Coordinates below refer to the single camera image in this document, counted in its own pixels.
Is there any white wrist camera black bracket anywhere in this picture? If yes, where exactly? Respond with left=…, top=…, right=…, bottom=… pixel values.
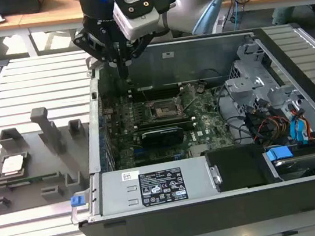
left=110, top=0, right=163, bottom=42

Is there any CPU socket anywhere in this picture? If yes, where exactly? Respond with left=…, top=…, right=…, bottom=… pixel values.
left=144, top=95, right=189, bottom=124

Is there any long wooden desk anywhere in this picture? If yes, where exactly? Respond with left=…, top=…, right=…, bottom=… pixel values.
left=0, top=0, right=90, bottom=62

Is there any blue flat wire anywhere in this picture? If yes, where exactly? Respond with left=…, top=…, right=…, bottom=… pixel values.
left=287, top=113, right=314, bottom=146

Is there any black wire bundle in case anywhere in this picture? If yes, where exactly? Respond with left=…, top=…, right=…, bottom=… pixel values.
left=213, top=80, right=257, bottom=148

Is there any red yellow orange wire bundle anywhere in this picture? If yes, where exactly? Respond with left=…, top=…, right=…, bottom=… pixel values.
left=250, top=113, right=293, bottom=144

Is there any hanging blue cable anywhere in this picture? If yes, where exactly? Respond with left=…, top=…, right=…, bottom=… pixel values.
left=231, top=0, right=247, bottom=30

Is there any silver metal drive cage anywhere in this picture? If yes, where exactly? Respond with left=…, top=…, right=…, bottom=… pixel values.
left=219, top=33, right=306, bottom=120

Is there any white power strip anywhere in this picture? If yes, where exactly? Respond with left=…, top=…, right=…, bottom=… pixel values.
left=210, top=14, right=228, bottom=34

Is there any hard disk in blue carrier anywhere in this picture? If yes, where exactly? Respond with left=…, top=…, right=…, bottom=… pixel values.
left=261, top=140, right=315, bottom=185

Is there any blue case latch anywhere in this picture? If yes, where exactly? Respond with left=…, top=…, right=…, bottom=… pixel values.
left=70, top=195, right=86, bottom=209

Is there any black graphics card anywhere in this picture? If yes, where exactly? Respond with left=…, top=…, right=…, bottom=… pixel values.
left=139, top=124, right=186, bottom=151

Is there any black open PC case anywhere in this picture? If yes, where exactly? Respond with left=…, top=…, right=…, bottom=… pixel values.
left=48, top=18, right=315, bottom=236

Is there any silver chipset heatsink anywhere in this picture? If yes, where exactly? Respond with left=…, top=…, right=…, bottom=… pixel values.
left=189, top=142, right=210, bottom=157

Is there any green RAM stick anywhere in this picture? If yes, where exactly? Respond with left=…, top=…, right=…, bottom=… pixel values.
left=6, top=172, right=60, bottom=187

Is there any grey parts rack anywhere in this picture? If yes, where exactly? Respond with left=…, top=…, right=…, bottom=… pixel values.
left=0, top=101, right=101, bottom=217

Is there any silver square CPU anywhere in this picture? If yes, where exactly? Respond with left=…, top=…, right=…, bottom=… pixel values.
left=0, top=155, right=27, bottom=176

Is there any grey power supply with label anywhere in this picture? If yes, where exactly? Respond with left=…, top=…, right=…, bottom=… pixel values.
left=84, top=156, right=218, bottom=222

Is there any thin black looped wire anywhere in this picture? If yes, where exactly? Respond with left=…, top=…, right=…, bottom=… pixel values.
left=197, top=67, right=224, bottom=89

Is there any teal bin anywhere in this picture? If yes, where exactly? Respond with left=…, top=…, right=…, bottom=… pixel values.
left=270, top=4, right=297, bottom=26

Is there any green motherboard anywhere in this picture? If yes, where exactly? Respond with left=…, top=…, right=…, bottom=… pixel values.
left=97, top=77, right=237, bottom=173

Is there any metal socket cover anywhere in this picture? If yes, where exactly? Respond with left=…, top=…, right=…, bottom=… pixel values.
left=173, top=83, right=198, bottom=112

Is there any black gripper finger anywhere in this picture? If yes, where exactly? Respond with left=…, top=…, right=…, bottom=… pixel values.
left=71, top=24, right=127, bottom=84
left=120, top=35, right=158, bottom=78

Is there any black plastic shroud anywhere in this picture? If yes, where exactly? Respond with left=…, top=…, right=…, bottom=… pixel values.
left=203, top=141, right=274, bottom=195

